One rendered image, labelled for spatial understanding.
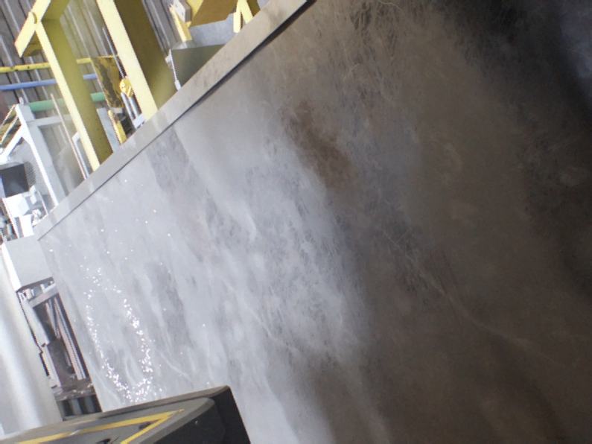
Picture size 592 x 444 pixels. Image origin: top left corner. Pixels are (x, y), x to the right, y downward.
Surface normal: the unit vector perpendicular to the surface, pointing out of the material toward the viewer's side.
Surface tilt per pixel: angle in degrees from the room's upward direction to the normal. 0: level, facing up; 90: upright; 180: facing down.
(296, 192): 90
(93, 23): 90
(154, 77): 90
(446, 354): 90
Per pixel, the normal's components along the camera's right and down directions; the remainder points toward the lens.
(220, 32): -0.74, 0.27
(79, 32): 0.56, -0.26
